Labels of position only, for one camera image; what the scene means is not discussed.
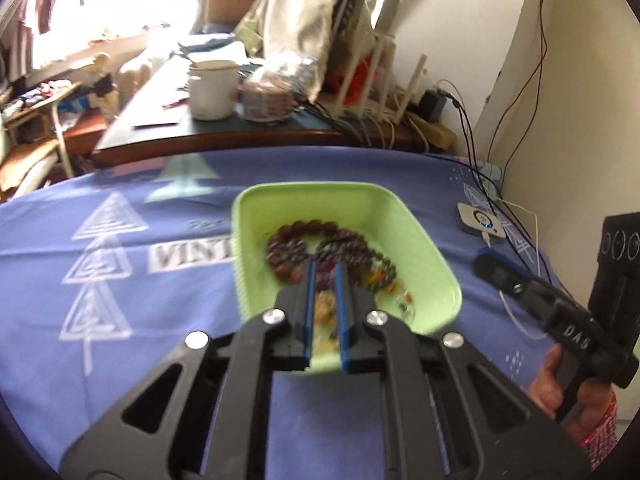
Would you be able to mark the person's right forearm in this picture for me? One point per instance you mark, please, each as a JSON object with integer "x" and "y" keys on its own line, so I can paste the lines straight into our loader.
{"x": 602, "y": 437}

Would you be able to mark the person's right hand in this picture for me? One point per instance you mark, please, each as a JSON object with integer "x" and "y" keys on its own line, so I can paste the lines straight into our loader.
{"x": 545, "y": 385}

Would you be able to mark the cardboard box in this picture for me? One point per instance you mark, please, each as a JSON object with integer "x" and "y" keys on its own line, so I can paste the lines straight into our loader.
{"x": 230, "y": 4}

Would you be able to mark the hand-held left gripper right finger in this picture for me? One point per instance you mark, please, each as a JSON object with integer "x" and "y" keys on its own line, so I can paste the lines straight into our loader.
{"x": 341, "y": 310}

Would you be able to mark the hanging grey cloth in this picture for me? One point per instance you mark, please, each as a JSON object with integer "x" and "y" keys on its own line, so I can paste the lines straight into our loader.
{"x": 305, "y": 20}

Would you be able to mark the small wooden side table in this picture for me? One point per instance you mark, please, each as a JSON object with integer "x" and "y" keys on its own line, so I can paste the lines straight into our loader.
{"x": 35, "y": 105}

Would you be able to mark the white wifi router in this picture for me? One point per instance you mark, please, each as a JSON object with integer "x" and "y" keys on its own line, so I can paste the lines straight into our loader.
{"x": 375, "y": 80}

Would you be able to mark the blue printed tablecloth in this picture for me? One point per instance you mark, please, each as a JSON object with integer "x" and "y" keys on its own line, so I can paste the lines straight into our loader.
{"x": 150, "y": 320}

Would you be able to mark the dark wooden desk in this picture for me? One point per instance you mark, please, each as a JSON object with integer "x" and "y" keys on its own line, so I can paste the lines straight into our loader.
{"x": 200, "y": 135}

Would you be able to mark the beige power strip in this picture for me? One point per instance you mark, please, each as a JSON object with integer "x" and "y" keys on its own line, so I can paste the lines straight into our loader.
{"x": 436, "y": 134}

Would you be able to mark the black power adapter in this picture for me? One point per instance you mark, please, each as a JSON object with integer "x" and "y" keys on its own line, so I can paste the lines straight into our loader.
{"x": 432, "y": 104}

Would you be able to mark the orange yellow pendant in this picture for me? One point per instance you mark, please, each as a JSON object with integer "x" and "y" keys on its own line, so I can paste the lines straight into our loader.
{"x": 406, "y": 304}

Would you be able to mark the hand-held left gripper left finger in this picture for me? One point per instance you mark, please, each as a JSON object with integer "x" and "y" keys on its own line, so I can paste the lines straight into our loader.
{"x": 310, "y": 310}

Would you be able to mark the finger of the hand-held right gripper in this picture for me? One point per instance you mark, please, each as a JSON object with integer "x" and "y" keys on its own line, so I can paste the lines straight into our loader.
{"x": 510, "y": 280}

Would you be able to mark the white enamel mug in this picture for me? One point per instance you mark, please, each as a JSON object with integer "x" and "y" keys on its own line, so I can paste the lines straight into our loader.
{"x": 212, "y": 95}

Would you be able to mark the white charging device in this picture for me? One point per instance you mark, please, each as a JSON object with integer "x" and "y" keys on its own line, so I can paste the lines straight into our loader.
{"x": 475, "y": 222}

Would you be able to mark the green plastic basin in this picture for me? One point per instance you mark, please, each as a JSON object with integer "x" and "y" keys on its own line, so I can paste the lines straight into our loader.
{"x": 400, "y": 240}

